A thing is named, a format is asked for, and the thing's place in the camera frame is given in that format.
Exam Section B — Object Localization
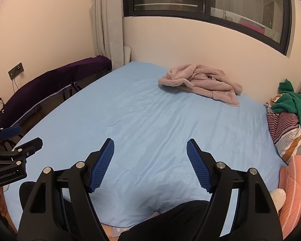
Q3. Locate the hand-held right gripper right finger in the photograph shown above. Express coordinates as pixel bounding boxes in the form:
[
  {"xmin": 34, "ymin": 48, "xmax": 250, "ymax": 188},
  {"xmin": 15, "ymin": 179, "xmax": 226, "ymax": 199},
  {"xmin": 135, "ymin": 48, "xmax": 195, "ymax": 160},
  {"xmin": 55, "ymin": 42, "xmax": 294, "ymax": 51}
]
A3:
[{"xmin": 186, "ymin": 139, "xmax": 284, "ymax": 241}]

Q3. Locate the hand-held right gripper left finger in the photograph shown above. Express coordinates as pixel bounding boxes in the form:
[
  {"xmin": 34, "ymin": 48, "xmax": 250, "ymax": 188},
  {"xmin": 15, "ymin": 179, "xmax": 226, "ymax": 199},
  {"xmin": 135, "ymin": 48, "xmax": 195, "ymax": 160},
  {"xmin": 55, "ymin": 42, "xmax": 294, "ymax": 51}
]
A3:
[{"xmin": 17, "ymin": 138, "xmax": 115, "ymax": 241}]

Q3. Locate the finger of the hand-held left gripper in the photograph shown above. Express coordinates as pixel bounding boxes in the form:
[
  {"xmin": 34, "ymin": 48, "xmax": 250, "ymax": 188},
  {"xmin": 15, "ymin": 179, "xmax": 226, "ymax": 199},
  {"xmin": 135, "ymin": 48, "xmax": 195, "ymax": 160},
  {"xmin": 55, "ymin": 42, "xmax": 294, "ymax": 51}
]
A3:
[
  {"xmin": 0, "ymin": 137, "xmax": 44, "ymax": 161},
  {"xmin": 0, "ymin": 126, "xmax": 22, "ymax": 145}
]

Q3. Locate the person's left hand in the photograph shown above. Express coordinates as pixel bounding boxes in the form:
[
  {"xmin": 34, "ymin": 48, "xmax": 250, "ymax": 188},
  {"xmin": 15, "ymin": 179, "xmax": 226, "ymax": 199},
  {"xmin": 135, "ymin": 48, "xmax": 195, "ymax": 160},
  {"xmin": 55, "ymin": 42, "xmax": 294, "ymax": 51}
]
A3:
[{"xmin": 0, "ymin": 188, "xmax": 8, "ymax": 218}]

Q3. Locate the purple velvet headboard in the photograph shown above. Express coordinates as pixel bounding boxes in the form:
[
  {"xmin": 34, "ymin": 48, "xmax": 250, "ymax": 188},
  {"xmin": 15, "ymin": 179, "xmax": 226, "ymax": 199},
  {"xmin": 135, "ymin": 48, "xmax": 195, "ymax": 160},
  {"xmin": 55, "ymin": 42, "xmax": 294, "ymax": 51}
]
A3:
[{"xmin": 0, "ymin": 56, "xmax": 112, "ymax": 131}]

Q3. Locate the pink fleece robe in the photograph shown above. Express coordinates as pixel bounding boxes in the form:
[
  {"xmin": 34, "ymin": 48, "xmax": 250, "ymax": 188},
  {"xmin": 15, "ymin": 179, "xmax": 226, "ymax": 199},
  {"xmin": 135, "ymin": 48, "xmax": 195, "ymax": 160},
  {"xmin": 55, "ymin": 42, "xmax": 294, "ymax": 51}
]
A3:
[{"xmin": 158, "ymin": 64, "xmax": 243, "ymax": 106}]

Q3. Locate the white plush toy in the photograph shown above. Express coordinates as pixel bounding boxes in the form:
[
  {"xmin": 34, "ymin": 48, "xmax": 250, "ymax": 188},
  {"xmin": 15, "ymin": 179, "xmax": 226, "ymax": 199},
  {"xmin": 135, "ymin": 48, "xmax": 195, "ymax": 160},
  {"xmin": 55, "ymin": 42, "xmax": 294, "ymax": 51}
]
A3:
[{"xmin": 269, "ymin": 188, "xmax": 287, "ymax": 212}]

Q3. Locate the striped blanket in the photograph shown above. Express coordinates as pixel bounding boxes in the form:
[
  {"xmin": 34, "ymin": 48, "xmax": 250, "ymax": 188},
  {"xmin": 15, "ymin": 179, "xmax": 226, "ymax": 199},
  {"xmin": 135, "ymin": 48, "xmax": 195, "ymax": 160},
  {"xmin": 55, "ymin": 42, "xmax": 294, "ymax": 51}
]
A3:
[{"xmin": 264, "ymin": 92, "xmax": 301, "ymax": 165}]

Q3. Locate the pink striped quilt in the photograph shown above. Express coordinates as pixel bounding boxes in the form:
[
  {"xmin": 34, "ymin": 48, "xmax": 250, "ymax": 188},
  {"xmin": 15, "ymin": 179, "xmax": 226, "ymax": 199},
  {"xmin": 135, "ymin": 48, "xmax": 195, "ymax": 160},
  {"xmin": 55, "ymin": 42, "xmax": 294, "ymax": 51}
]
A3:
[{"xmin": 278, "ymin": 155, "xmax": 301, "ymax": 239}]

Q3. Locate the green towel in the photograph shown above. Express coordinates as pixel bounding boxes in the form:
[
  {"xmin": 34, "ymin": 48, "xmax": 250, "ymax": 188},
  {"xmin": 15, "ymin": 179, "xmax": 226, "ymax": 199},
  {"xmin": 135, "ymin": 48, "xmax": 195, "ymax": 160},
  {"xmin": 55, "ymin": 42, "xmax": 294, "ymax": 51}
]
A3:
[{"xmin": 271, "ymin": 79, "xmax": 301, "ymax": 150}]

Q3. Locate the beige curtain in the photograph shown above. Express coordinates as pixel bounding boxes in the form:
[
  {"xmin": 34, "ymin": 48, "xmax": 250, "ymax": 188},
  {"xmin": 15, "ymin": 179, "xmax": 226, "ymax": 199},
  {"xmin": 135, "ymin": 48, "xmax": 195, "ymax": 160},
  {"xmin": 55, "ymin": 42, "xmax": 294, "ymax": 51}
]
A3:
[{"xmin": 89, "ymin": 0, "xmax": 124, "ymax": 68}]

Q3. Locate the black wall socket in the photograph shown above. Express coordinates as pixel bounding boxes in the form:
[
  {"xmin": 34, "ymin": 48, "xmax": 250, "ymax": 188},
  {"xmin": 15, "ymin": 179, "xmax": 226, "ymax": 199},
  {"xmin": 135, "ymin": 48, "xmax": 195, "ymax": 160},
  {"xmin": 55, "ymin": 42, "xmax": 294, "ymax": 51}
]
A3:
[{"xmin": 8, "ymin": 62, "xmax": 24, "ymax": 79}]

